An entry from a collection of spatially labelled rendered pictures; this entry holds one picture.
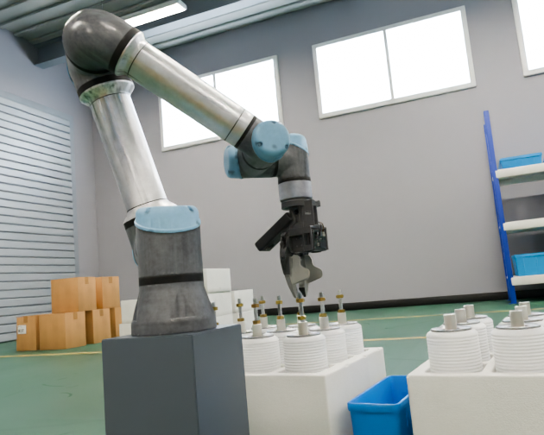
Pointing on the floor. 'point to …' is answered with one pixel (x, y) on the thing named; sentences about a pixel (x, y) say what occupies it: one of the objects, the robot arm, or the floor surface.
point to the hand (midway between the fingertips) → (297, 291)
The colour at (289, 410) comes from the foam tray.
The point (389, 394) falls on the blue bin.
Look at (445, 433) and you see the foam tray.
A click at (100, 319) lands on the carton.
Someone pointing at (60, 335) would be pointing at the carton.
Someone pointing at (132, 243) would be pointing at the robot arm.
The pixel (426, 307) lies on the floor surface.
